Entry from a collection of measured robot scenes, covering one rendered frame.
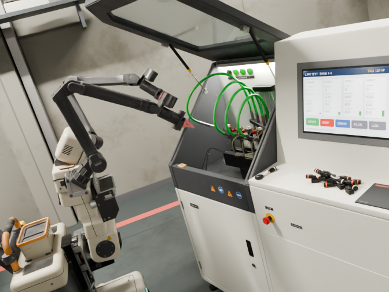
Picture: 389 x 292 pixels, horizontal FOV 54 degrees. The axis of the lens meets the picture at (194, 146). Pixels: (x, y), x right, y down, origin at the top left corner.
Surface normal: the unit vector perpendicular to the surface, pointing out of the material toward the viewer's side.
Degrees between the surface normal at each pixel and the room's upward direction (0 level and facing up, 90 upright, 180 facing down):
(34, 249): 92
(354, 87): 76
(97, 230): 90
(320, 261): 90
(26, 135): 90
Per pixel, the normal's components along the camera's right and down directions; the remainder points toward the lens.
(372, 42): -0.79, 0.15
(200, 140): 0.61, 0.10
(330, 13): 0.28, 0.24
